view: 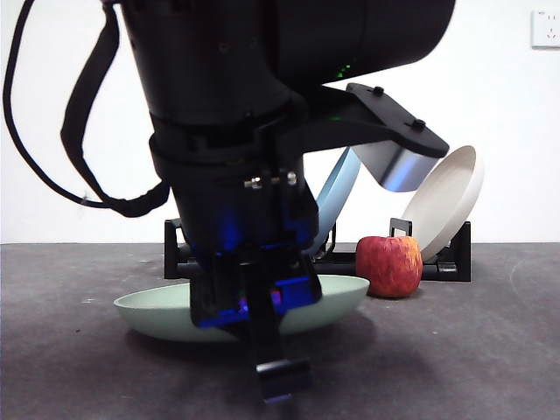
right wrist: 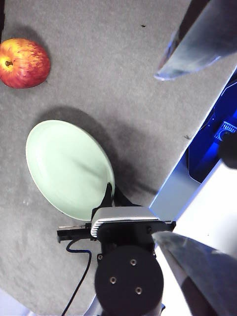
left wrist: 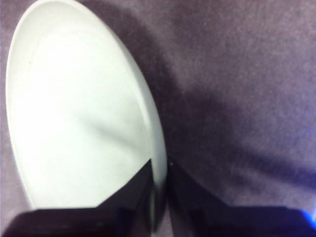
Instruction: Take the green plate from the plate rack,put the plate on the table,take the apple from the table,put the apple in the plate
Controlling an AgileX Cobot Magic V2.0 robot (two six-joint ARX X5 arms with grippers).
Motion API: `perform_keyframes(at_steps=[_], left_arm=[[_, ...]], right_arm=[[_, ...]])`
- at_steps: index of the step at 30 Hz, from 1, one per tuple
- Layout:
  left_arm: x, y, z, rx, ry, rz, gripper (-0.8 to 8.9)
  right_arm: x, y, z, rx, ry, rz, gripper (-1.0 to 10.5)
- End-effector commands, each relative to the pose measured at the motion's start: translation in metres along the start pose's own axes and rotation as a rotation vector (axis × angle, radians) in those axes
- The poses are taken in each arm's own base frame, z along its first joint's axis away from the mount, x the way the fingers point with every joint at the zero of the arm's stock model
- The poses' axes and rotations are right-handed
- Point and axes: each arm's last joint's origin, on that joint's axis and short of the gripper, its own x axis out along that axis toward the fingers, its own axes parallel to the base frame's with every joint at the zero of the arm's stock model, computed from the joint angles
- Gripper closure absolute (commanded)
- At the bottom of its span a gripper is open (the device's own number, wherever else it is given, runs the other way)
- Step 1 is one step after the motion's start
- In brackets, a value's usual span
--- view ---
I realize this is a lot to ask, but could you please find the black braided cable sleeve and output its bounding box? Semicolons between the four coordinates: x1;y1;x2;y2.
59;0;171;219

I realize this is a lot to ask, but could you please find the green plate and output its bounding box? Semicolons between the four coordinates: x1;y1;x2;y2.
113;274;371;343

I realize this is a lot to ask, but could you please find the white wall socket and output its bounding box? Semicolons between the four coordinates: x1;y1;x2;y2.
531;9;560;49

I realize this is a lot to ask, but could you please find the pale grey camera box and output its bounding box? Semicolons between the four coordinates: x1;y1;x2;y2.
352;140;442;193

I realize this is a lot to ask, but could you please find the red apple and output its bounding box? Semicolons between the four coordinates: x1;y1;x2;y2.
355;234;424;299

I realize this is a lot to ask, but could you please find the black plate rack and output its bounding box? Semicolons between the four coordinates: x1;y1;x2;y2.
164;217;473;283

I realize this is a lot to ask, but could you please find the blue plate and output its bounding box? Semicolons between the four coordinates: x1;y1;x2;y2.
314;146;361;255

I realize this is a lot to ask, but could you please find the thin black cable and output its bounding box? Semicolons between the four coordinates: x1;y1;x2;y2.
2;0;109;207

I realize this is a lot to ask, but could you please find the beige plate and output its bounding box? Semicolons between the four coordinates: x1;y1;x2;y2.
401;144;486;263

